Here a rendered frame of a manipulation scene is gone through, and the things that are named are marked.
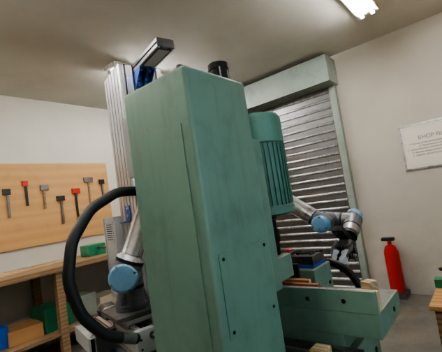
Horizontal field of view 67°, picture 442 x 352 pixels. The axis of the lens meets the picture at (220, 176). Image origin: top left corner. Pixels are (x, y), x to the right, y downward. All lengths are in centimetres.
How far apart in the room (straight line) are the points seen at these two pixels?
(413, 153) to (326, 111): 103
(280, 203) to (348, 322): 35
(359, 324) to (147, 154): 67
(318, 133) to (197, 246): 354
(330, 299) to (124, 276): 79
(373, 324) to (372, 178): 311
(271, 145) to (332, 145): 309
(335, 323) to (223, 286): 39
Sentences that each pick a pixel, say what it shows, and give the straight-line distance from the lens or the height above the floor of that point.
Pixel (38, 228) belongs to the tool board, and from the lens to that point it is 416.
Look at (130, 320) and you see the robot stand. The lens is 156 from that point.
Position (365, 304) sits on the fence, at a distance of 95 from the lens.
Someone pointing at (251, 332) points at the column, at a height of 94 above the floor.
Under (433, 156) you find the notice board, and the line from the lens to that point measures 386.
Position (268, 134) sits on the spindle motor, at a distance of 99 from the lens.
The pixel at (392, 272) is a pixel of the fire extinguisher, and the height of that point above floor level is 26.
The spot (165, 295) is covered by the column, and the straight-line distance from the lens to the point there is 80.
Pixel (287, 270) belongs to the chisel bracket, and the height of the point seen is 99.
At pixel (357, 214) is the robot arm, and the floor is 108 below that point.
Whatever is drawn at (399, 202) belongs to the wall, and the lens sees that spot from 394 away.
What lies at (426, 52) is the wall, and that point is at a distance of 403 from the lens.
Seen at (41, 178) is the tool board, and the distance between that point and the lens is 423.
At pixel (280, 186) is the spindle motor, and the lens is 98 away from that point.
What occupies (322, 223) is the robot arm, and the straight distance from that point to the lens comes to 150.
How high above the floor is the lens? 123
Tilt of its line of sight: 4 degrees up
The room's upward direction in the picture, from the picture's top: 9 degrees counter-clockwise
